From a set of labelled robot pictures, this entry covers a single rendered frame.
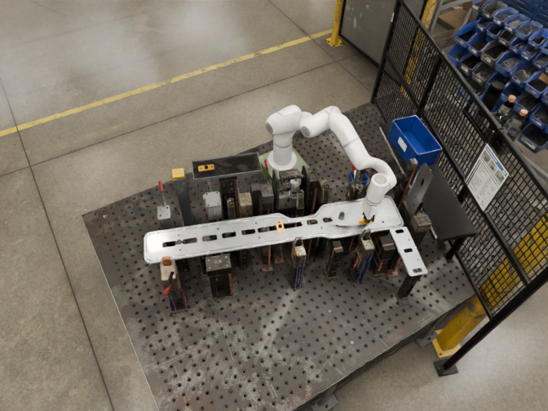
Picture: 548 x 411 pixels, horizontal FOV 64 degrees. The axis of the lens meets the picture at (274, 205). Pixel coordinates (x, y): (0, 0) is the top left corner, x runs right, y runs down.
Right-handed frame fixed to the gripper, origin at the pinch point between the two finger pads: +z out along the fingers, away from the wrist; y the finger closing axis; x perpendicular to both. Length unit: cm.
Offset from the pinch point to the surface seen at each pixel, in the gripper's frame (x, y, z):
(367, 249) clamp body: -7.0, 19.3, -1.3
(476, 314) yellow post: 58, 48, 43
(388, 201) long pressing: 16.8, -10.5, 3.1
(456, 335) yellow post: 58, 48, 76
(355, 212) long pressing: -3.6, -6.8, 3.1
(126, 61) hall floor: -148, -321, 104
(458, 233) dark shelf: 44.2, 18.4, 0.0
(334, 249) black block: -21.7, 13.7, 4.1
